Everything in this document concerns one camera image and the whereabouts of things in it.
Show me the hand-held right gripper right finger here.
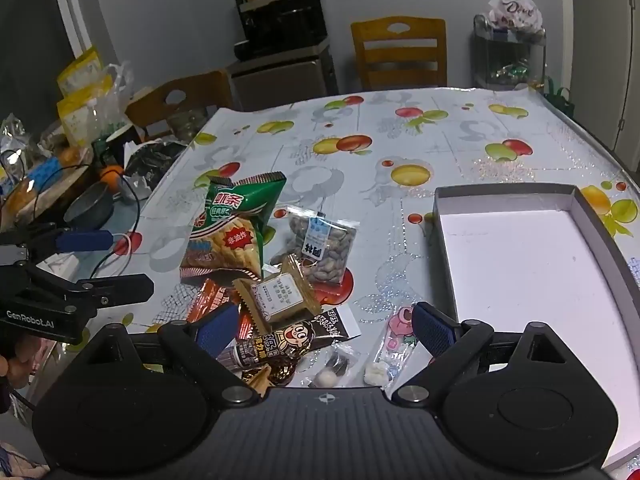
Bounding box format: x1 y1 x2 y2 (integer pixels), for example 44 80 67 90
391 301 574 407

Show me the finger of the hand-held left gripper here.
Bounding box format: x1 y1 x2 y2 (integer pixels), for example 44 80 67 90
0 222 114 266
0 265 154 308

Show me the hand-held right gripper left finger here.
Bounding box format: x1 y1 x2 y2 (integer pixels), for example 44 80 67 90
75 302 261 407

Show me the orange snack packet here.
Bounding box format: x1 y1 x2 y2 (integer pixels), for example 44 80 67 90
235 305 261 346
186 278 233 323

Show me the clear pink peach candy packet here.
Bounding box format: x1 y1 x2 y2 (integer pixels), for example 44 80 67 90
362 305 418 388

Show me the gold pastry packet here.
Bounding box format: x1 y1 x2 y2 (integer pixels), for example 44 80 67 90
231 254 323 333

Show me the gold foil snack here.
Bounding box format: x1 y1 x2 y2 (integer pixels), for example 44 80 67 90
242 364 296 388

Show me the brown cartoon chocolate tube packet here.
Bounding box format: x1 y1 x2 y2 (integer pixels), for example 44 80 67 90
216 306 362 373

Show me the green prawn cracker bag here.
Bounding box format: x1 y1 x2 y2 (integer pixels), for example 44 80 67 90
180 171 287 283

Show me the white shallow box grey rim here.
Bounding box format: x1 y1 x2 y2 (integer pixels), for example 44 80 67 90
432 183 640 471

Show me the small clear candy packet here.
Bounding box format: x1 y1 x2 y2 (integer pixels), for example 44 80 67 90
307 342 361 388

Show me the clear sunflower seed packet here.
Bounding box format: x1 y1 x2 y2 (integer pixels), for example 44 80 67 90
270 206 360 286

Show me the person's left hand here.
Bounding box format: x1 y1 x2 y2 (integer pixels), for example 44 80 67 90
0 336 43 391

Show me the black bowl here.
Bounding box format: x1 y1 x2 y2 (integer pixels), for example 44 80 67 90
63 181 116 228

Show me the blue plastic item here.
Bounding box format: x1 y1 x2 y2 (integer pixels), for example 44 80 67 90
0 157 63 196

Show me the black crumpled bag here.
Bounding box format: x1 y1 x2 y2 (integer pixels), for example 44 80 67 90
124 141 188 193

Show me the dark box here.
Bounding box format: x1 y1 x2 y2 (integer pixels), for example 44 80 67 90
92 122 143 166

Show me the crumpled clear bag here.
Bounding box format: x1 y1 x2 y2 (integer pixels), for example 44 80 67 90
0 115 31 181

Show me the yellow packet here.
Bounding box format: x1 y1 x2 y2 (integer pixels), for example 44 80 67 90
57 85 121 146
56 47 113 98

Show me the patterned clothing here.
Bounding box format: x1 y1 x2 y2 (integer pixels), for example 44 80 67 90
0 441 51 480

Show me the glass jar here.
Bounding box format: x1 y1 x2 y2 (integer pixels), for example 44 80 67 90
167 105 201 143

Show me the fruit print tablecloth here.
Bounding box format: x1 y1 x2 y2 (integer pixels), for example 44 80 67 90
47 86 640 480

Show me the wooden chair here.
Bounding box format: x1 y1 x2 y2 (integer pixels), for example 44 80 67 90
125 70 236 143
350 16 447 92

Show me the pile of wrapped candies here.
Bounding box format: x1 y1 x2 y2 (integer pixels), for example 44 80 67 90
492 60 531 81

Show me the white plastic bag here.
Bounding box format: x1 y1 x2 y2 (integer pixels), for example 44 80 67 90
487 0 543 33

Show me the black cable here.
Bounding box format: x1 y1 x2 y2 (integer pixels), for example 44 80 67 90
75 160 143 281

